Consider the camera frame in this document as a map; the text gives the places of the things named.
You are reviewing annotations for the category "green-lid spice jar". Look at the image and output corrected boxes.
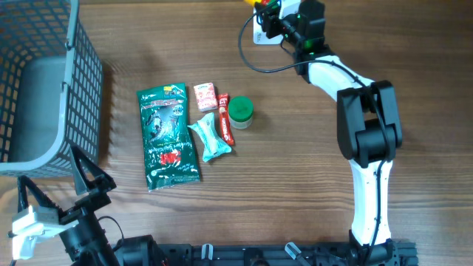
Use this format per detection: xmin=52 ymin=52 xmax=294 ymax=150
xmin=228 ymin=96 xmax=254 ymax=129

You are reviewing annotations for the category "red Kleenex tissue pack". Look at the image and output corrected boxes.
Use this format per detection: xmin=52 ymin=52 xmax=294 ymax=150
xmin=194 ymin=82 xmax=218 ymax=112

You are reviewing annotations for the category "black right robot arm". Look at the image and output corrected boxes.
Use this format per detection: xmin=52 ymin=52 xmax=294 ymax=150
xmin=250 ymin=1 xmax=405 ymax=265

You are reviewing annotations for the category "black right camera cable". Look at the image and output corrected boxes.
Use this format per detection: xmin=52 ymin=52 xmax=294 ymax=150
xmin=237 ymin=16 xmax=392 ymax=266

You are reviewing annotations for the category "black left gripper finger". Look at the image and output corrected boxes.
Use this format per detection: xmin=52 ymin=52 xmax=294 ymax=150
xmin=16 ymin=175 xmax=62 ymax=222
xmin=69 ymin=146 xmax=117 ymax=196

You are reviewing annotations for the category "red Nescafe coffee stick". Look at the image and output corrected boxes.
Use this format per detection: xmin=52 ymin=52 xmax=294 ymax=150
xmin=217 ymin=94 xmax=235 ymax=146

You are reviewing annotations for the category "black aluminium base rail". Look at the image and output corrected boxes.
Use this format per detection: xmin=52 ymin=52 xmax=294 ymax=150
xmin=114 ymin=242 xmax=420 ymax=266

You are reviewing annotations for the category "green snack bag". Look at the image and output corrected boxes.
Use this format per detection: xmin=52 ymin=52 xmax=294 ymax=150
xmin=137 ymin=83 xmax=200 ymax=191

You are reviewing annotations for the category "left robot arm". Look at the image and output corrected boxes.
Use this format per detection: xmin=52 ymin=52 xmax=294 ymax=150
xmin=8 ymin=146 xmax=169 ymax=265

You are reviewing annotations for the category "red sauce bottle green cap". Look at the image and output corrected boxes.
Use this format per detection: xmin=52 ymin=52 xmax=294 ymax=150
xmin=243 ymin=0 xmax=278 ymax=7

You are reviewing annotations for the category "white barcode scanner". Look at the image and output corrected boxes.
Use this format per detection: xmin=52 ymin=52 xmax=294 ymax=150
xmin=253 ymin=7 xmax=283 ymax=45

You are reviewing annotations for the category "grey plastic mesh basket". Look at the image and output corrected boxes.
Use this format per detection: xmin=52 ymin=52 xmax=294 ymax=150
xmin=1 ymin=0 xmax=103 ymax=177

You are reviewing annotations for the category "teal wet wipes pack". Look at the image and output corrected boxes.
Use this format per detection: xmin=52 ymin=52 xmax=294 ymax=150
xmin=188 ymin=113 xmax=232 ymax=163

